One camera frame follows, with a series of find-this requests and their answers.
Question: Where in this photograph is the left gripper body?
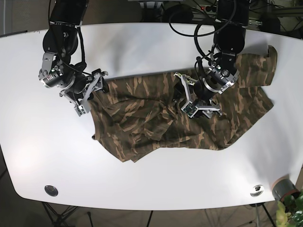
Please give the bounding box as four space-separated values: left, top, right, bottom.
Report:
187 54 238 118

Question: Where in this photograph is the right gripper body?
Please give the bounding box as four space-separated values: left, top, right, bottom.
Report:
40 65 109 116

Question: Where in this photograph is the right metal table grommet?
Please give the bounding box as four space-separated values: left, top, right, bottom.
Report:
250 185 264 197

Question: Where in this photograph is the left metal table grommet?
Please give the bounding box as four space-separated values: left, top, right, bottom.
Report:
45 185 58 197

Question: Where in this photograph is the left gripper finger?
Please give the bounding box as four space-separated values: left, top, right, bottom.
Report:
173 72 195 114
194 102 222 119

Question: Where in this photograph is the grey plant pot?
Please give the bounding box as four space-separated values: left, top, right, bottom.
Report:
271 175 300 201

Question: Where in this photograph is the camouflage T-shirt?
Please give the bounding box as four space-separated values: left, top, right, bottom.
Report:
89 46 278 162

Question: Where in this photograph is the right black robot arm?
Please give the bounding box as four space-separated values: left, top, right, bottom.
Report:
38 0 109 116

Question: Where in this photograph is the green plant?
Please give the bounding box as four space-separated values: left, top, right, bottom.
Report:
276 191 303 227

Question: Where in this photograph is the metal table grommet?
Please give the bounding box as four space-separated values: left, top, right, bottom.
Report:
45 185 58 197
250 185 264 197

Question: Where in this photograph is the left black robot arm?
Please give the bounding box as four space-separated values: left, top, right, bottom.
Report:
174 0 250 118

